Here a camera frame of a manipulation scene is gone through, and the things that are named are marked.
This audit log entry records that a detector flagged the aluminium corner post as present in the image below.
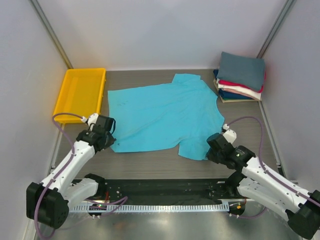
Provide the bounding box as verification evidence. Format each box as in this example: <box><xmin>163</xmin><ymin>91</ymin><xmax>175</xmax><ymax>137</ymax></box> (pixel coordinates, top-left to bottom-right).
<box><xmin>256</xmin><ymin>0</ymin><xmax>297</xmax><ymax>59</ymax></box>
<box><xmin>28</xmin><ymin>0</ymin><xmax>74</xmax><ymax>69</ymax></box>

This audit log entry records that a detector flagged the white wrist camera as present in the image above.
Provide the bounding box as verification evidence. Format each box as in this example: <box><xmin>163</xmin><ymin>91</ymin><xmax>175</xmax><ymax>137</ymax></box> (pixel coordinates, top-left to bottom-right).
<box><xmin>81</xmin><ymin>113</ymin><xmax>99</xmax><ymax>126</ymax></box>
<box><xmin>221</xmin><ymin>124</ymin><xmax>237</xmax><ymax>144</ymax></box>

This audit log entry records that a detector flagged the left aluminium corner post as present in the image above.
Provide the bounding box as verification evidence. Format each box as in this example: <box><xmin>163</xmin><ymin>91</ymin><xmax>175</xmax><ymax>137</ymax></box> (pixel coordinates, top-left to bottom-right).
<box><xmin>28</xmin><ymin>0</ymin><xmax>74</xmax><ymax>69</ymax></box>

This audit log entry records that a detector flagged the white folded shirt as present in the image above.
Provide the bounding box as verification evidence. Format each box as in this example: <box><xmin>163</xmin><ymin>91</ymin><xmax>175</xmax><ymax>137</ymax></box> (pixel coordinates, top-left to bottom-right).
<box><xmin>217</xmin><ymin>84</ymin><xmax>262</xmax><ymax>101</ymax></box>

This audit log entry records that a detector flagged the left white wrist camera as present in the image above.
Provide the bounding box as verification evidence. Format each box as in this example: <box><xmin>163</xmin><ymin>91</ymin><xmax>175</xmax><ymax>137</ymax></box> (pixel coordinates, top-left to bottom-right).
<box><xmin>81</xmin><ymin>113</ymin><xmax>99</xmax><ymax>126</ymax></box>

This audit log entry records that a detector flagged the red folded shirt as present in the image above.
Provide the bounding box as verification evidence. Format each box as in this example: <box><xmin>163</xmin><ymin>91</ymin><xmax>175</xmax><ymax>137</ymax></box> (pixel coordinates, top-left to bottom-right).
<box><xmin>218</xmin><ymin>72</ymin><xmax>267</xmax><ymax>93</ymax></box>

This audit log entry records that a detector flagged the yellow plastic tray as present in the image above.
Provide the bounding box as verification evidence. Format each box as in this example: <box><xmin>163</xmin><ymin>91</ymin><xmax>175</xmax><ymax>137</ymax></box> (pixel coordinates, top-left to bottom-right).
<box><xmin>53</xmin><ymin>68</ymin><xmax>106</xmax><ymax>124</ymax></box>

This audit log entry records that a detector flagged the navy folded shirt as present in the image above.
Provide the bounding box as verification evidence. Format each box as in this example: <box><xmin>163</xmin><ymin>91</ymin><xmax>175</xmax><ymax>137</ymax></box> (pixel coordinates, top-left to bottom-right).
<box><xmin>214</xmin><ymin>83</ymin><xmax>254</xmax><ymax>101</ymax></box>

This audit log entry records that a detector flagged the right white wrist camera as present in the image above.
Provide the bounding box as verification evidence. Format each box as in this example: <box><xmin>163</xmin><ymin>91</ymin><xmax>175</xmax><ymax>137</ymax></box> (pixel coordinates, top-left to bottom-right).
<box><xmin>221</xmin><ymin>124</ymin><xmax>237</xmax><ymax>144</ymax></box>

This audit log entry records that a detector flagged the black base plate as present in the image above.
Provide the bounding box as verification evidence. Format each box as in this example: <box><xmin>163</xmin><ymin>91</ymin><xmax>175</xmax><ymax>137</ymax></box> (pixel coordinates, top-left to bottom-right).
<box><xmin>90</xmin><ymin>178</ymin><xmax>243</xmax><ymax>206</ymax></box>

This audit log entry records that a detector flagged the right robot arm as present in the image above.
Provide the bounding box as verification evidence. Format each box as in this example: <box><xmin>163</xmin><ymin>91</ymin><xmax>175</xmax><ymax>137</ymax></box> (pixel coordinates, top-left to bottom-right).
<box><xmin>206</xmin><ymin>132</ymin><xmax>320</xmax><ymax>240</ymax></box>

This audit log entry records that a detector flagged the right aluminium corner post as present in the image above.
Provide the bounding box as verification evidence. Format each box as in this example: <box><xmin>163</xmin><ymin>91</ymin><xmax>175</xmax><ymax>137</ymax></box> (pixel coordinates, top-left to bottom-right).
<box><xmin>256</xmin><ymin>0</ymin><xmax>297</xmax><ymax>59</ymax></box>

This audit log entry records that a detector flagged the grey-blue folded shirt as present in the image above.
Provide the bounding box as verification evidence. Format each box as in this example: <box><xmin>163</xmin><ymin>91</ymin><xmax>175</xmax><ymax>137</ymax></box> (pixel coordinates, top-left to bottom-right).
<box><xmin>217</xmin><ymin>51</ymin><xmax>266</xmax><ymax>82</ymax></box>

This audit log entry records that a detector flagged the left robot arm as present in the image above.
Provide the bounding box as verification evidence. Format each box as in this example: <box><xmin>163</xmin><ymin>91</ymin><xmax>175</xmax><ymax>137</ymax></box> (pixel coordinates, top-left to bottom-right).
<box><xmin>26</xmin><ymin>113</ymin><xmax>116</xmax><ymax>230</ymax></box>

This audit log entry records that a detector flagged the slotted cable duct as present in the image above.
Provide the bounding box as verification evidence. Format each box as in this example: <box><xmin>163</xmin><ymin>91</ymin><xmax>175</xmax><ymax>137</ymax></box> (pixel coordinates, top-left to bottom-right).
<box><xmin>69</xmin><ymin>202</ymin><xmax>230</xmax><ymax>214</ymax></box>

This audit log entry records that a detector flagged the turquoise t shirt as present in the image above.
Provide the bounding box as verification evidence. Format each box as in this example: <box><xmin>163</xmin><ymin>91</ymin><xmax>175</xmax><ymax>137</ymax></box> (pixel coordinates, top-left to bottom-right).
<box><xmin>107</xmin><ymin>73</ymin><xmax>225</xmax><ymax>161</ymax></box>

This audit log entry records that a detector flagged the pink folded shirt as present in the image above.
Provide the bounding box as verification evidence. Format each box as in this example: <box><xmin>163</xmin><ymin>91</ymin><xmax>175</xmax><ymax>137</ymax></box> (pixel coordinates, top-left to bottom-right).
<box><xmin>218</xmin><ymin>87</ymin><xmax>246</xmax><ymax>96</ymax></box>

